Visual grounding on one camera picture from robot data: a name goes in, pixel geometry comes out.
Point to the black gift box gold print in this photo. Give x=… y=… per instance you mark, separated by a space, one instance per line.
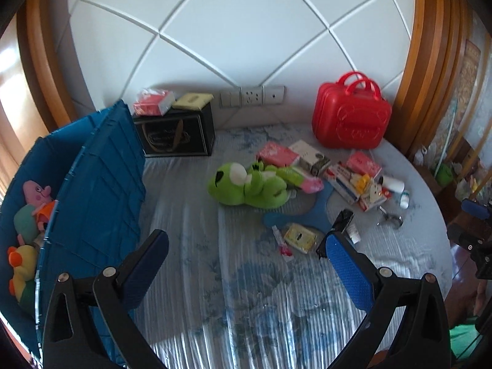
x=173 y=134

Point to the red tissue pack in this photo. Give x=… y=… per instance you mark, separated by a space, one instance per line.
x=152 y=102

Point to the white wall switch panel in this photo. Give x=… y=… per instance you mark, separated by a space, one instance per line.
x=230 y=98

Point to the white and dark green box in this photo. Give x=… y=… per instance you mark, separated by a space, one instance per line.
x=305 y=152

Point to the orange plush toy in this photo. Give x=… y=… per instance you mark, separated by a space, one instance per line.
x=46 y=211

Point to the white and red medicine box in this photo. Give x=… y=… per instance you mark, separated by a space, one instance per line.
x=342 y=180

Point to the white five-hole wall socket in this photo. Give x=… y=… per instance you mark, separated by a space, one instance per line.
x=251 y=96

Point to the pink pig plush toy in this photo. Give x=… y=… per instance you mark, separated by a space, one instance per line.
x=36 y=192

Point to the white cartoon print box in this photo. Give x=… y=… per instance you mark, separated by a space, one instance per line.
x=374 y=196

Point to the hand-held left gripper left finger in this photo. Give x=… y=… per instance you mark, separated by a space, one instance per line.
x=148 y=261

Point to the yellow duck plush toy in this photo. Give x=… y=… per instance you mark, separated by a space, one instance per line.
x=21 y=265

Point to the blue floral bedsheet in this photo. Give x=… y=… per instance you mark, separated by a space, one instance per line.
x=215 y=276

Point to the metal clip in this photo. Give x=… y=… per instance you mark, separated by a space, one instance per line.
x=392 y=219

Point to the green and pink wipes packet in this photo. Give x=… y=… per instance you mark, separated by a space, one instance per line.
x=296 y=175

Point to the small yellow packet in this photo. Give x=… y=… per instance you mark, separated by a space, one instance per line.
x=361 y=183

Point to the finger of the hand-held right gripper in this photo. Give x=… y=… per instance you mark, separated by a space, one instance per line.
x=474 y=207
x=465 y=238

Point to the person's right hand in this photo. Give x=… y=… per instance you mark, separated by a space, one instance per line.
x=481 y=298

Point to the white padded headboard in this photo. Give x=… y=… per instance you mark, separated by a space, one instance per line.
x=230 y=27

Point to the small pink tissue pack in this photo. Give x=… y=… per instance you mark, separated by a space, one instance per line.
x=363 y=163

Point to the large pink tissue pack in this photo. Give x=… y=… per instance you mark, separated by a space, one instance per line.
x=276 y=153

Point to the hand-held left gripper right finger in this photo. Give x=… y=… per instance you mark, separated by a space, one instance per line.
x=348 y=269

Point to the small clear bottle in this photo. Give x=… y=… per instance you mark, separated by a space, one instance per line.
x=404 y=200

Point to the small red white tube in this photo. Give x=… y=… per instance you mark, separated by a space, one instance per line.
x=282 y=244

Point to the white plastic bottle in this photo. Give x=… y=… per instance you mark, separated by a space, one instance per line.
x=393 y=184

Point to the green cloth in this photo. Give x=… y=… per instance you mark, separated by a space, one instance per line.
x=465 y=338

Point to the wooden bed frame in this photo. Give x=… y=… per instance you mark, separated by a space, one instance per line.
x=426 y=65

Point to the green frog plush toy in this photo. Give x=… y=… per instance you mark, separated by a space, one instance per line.
x=230 y=184

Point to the yellow tissue pack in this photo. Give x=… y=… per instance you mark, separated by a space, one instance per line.
x=192 y=101

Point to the red toy suitcase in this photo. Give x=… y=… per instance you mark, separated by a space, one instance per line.
x=346 y=123

